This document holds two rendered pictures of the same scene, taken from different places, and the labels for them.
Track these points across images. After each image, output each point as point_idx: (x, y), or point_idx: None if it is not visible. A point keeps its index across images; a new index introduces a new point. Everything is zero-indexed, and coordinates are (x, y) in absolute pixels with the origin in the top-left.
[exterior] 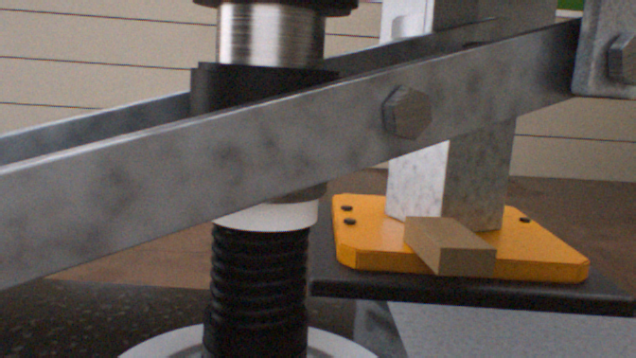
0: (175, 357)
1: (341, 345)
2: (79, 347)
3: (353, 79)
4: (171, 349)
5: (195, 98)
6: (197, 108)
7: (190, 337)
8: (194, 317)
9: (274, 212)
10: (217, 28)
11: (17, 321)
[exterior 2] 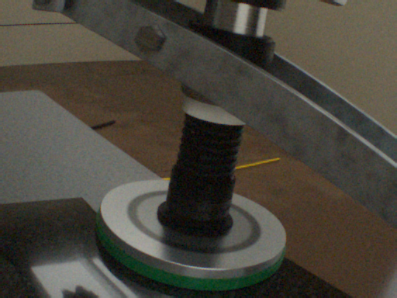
0: (199, 250)
1: (113, 199)
2: None
3: None
4: (193, 254)
5: (271, 59)
6: (271, 63)
7: (171, 252)
8: (95, 293)
9: None
10: (262, 19)
11: None
